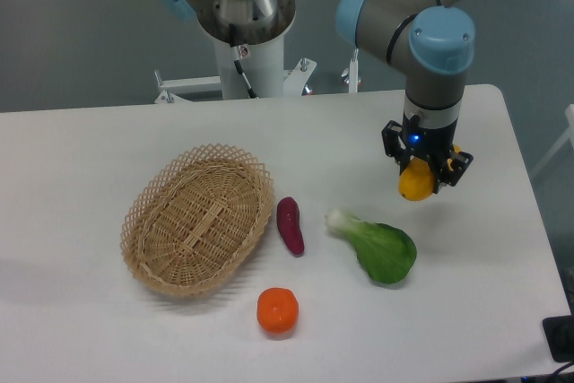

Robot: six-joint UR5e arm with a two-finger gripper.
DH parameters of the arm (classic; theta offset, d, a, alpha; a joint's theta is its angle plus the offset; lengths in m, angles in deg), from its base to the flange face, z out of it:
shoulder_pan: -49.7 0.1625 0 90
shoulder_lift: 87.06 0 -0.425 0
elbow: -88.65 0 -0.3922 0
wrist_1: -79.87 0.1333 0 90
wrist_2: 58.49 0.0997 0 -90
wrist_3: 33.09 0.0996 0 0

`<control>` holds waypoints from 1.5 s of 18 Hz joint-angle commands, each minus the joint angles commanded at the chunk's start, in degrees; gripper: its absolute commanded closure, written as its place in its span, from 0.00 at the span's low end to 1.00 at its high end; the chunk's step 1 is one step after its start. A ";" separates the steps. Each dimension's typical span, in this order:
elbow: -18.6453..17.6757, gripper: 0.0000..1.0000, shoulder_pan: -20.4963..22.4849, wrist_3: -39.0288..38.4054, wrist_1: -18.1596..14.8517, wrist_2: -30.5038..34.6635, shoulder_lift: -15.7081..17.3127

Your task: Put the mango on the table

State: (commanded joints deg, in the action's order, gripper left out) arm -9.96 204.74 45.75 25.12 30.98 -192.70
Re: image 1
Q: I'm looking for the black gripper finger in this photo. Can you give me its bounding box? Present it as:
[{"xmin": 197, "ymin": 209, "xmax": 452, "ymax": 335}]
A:
[
  {"xmin": 381, "ymin": 120, "xmax": 409, "ymax": 164},
  {"xmin": 432, "ymin": 149, "xmax": 474, "ymax": 194}
]

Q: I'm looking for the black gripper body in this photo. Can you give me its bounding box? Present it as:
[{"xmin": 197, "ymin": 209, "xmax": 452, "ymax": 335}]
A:
[{"xmin": 400, "ymin": 95, "xmax": 462, "ymax": 165}]

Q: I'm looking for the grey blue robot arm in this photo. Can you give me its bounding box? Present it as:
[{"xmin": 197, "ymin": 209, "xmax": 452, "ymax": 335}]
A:
[{"xmin": 161, "ymin": 0, "xmax": 475, "ymax": 192}]

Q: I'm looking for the green bok choy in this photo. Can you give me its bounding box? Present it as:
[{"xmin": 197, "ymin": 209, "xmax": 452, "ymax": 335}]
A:
[{"xmin": 326, "ymin": 208, "xmax": 417, "ymax": 284}]

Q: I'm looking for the purple sweet potato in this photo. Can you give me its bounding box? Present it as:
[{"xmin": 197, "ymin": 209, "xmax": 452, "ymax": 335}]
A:
[{"xmin": 276, "ymin": 196, "xmax": 305, "ymax": 257}]

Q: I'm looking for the black device at edge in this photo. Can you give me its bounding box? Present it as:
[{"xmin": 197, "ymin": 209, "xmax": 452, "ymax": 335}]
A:
[{"xmin": 542, "ymin": 315, "xmax": 573, "ymax": 363}]

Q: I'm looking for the orange tangerine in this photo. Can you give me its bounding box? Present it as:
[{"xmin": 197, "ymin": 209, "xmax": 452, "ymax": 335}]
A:
[{"xmin": 257, "ymin": 287, "xmax": 300, "ymax": 335}]

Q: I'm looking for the woven wicker basket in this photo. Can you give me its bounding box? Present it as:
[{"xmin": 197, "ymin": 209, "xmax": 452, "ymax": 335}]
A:
[{"xmin": 120, "ymin": 144, "xmax": 274, "ymax": 298}]

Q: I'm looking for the white frame at right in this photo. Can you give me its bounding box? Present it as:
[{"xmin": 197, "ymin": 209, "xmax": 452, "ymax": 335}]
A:
[{"xmin": 529, "ymin": 104, "xmax": 573, "ymax": 181}]

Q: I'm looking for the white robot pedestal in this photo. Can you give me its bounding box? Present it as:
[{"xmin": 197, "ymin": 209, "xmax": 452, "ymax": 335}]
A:
[{"xmin": 153, "ymin": 0, "xmax": 362, "ymax": 104}]

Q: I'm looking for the black white cable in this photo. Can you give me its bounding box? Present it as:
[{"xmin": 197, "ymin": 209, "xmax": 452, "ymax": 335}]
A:
[{"xmin": 227, "ymin": 22, "xmax": 259, "ymax": 100}]

